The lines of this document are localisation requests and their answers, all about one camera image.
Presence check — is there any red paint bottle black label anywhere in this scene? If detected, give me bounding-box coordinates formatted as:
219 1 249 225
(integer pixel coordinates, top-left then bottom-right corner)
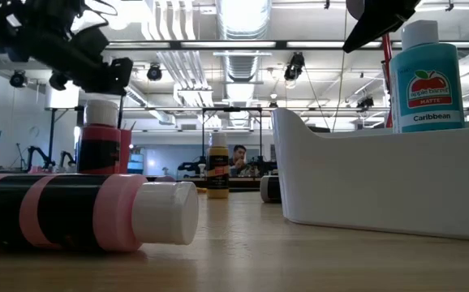
75 98 123 176

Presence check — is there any person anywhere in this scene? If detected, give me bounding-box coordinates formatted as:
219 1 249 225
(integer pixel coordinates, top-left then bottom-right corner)
229 144 249 174

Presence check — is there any red plastic cup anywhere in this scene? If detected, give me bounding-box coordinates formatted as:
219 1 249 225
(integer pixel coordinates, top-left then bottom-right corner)
118 128 134 176

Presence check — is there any black background rig frame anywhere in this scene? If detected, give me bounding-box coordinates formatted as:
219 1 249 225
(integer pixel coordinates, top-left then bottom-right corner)
200 106 264 161

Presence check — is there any white paint bottle black label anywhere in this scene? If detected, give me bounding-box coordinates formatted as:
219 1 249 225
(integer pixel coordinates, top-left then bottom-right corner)
259 174 283 204

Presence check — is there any dark background workbench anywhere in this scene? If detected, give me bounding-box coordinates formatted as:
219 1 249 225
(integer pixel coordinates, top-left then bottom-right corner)
148 174 278 190

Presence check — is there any white box on stand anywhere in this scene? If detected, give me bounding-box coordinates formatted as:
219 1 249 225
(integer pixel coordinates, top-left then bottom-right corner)
44 83 80 110

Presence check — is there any turquoise paint bottle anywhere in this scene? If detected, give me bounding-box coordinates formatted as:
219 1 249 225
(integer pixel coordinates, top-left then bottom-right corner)
388 19 466 135

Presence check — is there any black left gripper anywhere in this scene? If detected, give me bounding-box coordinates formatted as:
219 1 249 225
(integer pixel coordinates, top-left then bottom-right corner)
6 15 135 97

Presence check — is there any black ceiling camera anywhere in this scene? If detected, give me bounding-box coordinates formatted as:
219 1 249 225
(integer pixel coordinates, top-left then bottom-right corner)
355 96 376 113
146 62 163 82
283 51 306 82
9 69 28 88

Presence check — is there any white plastic bin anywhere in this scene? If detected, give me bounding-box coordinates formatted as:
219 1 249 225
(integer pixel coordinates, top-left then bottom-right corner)
270 107 469 243

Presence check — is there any black aluminium rig frame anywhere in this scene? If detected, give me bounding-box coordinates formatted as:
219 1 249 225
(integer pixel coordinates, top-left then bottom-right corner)
104 39 469 51

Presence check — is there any silver ceiling air duct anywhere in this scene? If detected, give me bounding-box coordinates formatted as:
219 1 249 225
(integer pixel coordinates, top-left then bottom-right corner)
216 0 273 84

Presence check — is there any pink paint bottle black label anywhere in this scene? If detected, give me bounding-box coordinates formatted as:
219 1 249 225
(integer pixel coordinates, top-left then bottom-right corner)
0 173 200 253

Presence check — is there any yellow paint bottle black label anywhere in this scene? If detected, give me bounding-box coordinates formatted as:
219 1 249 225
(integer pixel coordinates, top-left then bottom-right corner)
206 132 231 200

